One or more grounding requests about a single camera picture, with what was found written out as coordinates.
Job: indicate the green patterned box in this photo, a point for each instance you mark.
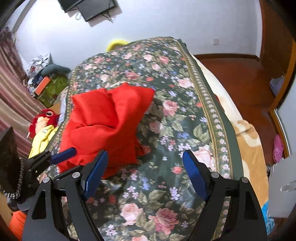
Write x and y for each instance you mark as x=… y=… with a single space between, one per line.
x=51 y=91

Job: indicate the orange box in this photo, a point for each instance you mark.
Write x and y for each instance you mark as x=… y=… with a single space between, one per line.
x=42 y=85

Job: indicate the green floral bedspread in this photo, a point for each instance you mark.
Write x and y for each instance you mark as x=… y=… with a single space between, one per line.
x=154 y=199

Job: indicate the yellow garment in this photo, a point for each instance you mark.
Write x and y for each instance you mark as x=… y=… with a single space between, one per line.
x=42 y=139

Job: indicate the dark green cushion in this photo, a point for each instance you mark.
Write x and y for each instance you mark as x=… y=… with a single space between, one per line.
x=54 y=69

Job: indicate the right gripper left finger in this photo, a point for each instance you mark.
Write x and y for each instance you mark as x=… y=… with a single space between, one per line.
x=45 y=219

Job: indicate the red plush bird toy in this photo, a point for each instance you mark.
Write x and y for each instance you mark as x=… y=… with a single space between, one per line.
x=45 y=118

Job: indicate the yellow round object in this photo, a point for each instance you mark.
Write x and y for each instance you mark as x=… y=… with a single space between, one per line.
x=114 y=44

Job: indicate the red garment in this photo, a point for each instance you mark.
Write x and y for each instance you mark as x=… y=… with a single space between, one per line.
x=106 y=120

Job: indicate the striped maroon curtain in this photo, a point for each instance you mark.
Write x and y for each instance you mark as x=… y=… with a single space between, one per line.
x=18 y=107

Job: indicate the wall mounted black television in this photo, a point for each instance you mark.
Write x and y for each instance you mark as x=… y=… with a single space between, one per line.
x=89 y=9

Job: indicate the pink croc shoe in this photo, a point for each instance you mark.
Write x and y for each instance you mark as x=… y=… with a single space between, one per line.
x=277 y=149

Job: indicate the brown wooden door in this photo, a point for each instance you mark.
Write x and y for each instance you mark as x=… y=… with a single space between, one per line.
x=277 y=54

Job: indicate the brown cream fleece blanket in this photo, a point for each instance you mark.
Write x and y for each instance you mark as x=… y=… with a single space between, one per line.
x=248 y=139

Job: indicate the white wall socket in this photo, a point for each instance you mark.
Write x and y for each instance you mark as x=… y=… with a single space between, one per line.
x=215 y=42

